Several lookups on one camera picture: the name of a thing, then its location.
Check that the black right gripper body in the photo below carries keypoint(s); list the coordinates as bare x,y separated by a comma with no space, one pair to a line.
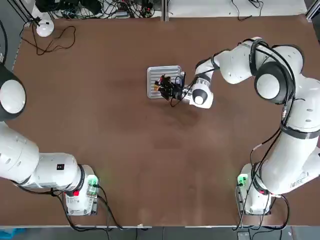
178,91

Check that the oil bottle with red label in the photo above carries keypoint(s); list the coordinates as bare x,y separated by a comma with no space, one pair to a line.
157,87

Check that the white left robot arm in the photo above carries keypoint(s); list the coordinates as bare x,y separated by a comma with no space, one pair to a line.
50,170

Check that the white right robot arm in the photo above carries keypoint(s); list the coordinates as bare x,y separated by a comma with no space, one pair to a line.
295,140

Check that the silver ribbed metal tray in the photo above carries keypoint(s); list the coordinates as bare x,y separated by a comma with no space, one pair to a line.
152,72

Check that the black computer monitor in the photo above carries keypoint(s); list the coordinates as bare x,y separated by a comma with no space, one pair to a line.
65,5

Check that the white desk lamp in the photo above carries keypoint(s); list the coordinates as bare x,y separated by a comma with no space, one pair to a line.
45,28

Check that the aluminium frame post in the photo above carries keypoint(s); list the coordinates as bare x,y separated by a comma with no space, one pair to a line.
312,11
165,11

